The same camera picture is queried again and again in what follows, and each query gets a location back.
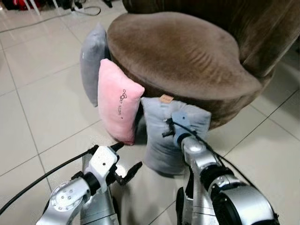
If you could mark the red object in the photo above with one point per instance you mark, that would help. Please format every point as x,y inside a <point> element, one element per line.
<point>23,3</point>

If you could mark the white power strip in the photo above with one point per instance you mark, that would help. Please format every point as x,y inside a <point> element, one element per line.
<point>78,6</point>

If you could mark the pink pillow with black print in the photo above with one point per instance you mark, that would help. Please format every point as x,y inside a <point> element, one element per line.
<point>115,103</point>

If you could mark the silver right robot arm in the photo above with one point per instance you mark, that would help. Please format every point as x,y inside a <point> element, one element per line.
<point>243,206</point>

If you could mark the plain grey pillow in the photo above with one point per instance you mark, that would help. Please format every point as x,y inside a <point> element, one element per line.
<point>91,61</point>

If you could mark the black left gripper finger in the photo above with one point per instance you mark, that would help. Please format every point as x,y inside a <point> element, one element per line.
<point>118,146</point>
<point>130,172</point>

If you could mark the brown plush sofa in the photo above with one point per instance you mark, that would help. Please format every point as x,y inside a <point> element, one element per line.
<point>187,56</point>

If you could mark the grey pillow with brown tag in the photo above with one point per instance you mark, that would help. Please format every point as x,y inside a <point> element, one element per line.
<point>157,150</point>

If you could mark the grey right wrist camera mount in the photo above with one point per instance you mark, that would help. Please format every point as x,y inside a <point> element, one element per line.
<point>180,121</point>

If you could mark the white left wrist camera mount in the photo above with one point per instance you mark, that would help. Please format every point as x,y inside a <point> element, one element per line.
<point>102,161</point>

